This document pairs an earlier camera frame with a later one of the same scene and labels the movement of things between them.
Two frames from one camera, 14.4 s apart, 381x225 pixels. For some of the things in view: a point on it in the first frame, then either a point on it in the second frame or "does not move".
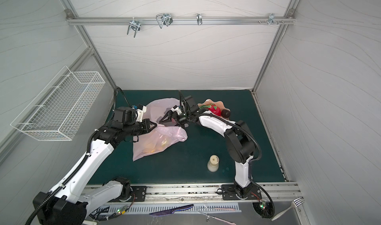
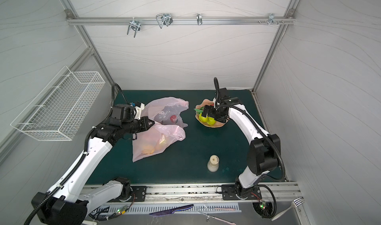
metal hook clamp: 165,18 does not move
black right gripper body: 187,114 → 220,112
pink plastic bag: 162,136 does not move
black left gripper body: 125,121 does not move
